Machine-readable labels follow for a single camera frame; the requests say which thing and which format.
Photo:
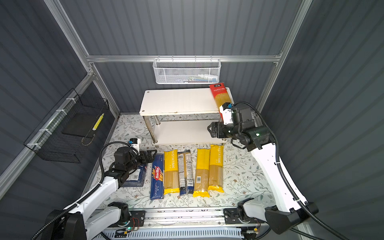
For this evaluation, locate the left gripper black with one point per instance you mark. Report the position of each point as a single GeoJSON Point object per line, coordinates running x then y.
{"type": "Point", "coordinates": [144, 161]}

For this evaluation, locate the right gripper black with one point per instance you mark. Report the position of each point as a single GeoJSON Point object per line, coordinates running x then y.
{"type": "Point", "coordinates": [219, 133]}

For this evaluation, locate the red spaghetti bag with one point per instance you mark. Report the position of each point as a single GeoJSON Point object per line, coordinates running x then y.
{"type": "Point", "coordinates": [220, 94]}

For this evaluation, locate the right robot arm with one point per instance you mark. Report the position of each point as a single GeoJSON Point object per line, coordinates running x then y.
{"type": "Point", "coordinates": [242, 122]}

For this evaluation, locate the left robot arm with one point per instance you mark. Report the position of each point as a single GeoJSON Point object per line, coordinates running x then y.
{"type": "Point", "coordinates": [77, 221]}

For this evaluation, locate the dark blue pasta box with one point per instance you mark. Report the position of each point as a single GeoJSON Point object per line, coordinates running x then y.
{"type": "Point", "coordinates": [137, 178]}

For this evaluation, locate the white two-tier shelf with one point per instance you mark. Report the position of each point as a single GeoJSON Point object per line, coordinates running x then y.
{"type": "Point", "coordinates": [179, 103]}

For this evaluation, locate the blue Barilla spaghetti box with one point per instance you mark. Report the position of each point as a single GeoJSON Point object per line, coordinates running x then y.
{"type": "Point", "coordinates": [157, 178]}

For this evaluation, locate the yellow Pastatime spaghetti bag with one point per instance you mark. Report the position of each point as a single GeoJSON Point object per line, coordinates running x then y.
{"type": "Point", "coordinates": [171, 173]}

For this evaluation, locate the yellow spaghetti bag label up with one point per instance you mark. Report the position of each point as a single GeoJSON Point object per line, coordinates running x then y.
{"type": "Point", "coordinates": [202, 174]}

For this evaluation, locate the clear blue spaghetti bag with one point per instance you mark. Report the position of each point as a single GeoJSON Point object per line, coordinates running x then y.
{"type": "Point", "coordinates": [186, 178]}

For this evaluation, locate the pens in white basket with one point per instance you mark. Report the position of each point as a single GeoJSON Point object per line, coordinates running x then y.
{"type": "Point", "coordinates": [203, 78]}

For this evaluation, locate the floral table mat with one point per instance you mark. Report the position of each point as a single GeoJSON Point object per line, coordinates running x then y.
{"type": "Point", "coordinates": [243, 178]}

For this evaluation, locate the yellow marker pen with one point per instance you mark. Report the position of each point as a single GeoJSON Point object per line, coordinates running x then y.
{"type": "Point", "coordinates": [97, 123]}

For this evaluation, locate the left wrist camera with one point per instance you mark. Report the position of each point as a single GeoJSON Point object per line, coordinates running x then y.
{"type": "Point", "coordinates": [135, 143]}

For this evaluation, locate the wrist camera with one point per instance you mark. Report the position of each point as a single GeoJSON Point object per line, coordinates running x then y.
{"type": "Point", "coordinates": [135, 143]}
{"type": "Point", "coordinates": [226, 113]}

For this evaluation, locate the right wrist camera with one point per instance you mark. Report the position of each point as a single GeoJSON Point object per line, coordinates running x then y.
{"type": "Point", "coordinates": [226, 113]}

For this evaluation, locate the white wire mesh basket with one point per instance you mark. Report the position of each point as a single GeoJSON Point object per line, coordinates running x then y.
{"type": "Point", "coordinates": [167, 73]}

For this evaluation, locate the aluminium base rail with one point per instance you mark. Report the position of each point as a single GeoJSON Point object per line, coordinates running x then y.
{"type": "Point", "coordinates": [186, 217]}

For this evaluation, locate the black wire basket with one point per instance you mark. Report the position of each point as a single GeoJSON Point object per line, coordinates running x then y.
{"type": "Point", "coordinates": [67, 134]}

